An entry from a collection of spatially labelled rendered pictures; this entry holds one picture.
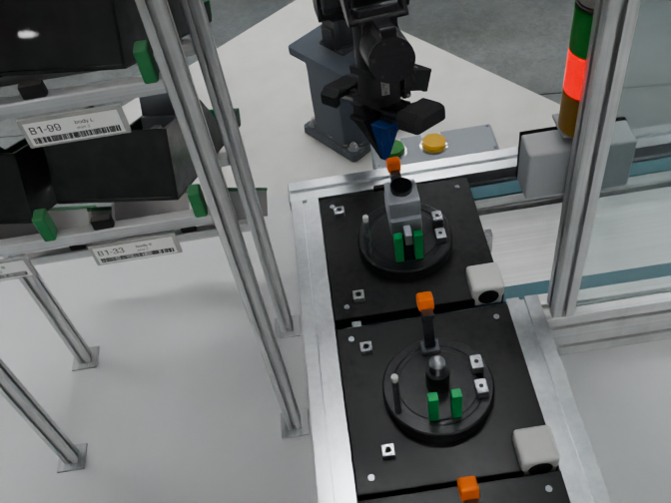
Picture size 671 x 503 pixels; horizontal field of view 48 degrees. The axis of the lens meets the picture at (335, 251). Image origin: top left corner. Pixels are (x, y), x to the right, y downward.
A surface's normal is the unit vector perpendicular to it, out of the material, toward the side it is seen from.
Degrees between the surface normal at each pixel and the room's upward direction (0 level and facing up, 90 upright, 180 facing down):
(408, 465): 0
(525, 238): 0
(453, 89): 0
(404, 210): 90
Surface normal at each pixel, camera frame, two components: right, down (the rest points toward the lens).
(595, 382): -0.12, -0.65
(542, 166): 0.11, 0.75
